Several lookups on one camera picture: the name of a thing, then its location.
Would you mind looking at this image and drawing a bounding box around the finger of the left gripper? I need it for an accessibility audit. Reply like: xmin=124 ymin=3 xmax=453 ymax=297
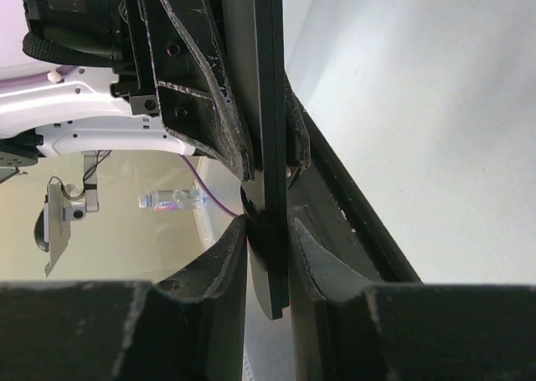
xmin=142 ymin=0 xmax=255 ymax=180
xmin=285 ymin=75 xmax=311 ymax=167

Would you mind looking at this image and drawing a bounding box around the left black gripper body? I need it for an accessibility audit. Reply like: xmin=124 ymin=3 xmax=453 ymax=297
xmin=111 ymin=0 xmax=198 ymax=118

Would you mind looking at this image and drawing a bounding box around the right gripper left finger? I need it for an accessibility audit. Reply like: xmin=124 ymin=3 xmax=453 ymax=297
xmin=1 ymin=216 xmax=247 ymax=380

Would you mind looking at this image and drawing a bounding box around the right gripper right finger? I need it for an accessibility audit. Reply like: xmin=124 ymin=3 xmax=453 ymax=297
xmin=289 ymin=219 xmax=535 ymax=380

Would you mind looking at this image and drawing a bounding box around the black remote control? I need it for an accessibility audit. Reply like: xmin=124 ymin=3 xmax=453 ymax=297
xmin=222 ymin=0 xmax=289 ymax=320

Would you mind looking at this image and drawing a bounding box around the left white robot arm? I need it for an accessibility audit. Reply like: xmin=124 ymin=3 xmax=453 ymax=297
xmin=1 ymin=0 xmax=311 ymax=182

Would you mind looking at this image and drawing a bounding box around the clear plastic water bottle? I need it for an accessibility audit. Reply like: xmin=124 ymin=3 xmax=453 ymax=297
xmin=138 ymin=189 xmax=208 ymax=212

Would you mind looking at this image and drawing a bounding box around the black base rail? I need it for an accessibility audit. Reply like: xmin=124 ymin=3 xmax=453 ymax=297
xmin=288 ymin=113 xmax=420 ymax=282

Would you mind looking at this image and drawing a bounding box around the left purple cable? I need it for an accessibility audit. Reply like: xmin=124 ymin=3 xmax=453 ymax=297
xmin=0 ymin=70 xmax=244 ymax=221

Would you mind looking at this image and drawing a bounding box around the grey overhead camera mount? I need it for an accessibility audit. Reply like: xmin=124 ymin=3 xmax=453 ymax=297
xmin=33 ymin=151 xmax=109 ymax=277

